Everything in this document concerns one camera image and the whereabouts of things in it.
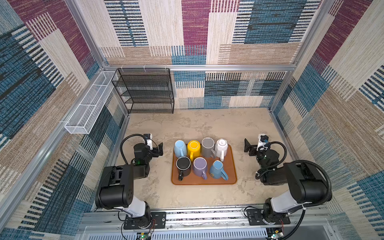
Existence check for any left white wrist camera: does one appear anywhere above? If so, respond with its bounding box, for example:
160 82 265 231
144 134 154 150

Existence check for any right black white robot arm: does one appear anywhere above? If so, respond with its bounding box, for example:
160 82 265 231
244 135 333 225

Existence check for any grey mug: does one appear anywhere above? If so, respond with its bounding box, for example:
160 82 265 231
201 138 216 159

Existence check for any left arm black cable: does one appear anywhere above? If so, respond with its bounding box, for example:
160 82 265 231
119 133 148 165

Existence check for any teal blue mug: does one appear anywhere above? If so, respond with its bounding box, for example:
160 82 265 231
210 160 229 181

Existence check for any aluminium front rail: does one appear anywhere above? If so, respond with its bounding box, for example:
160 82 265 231
75 205 341 240

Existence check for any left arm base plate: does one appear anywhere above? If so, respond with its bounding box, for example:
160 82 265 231
123 212 167 230

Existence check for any white mug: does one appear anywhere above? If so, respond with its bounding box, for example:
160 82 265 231
215 139 229 162

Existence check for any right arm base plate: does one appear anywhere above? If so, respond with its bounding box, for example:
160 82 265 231
245 208 291 226

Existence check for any black wire shelf rack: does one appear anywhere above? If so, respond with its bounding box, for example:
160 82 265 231
112 68 175 114

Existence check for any black mug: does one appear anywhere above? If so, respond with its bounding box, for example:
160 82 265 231
176 157 192 181

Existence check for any yellow mug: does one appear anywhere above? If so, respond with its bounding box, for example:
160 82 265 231
187 140 201 162

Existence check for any lavender mug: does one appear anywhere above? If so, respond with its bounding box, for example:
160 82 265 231
193 157 208 180

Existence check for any light blue mug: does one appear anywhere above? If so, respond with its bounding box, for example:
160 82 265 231
174 140 188 158

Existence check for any brown rectangular tray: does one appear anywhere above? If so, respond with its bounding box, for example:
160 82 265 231
171 143 238 186

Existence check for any white mesh wall basket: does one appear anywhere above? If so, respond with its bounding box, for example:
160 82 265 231
65 71 115 135

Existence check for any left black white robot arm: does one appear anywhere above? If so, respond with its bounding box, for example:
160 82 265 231
95 143 163 229

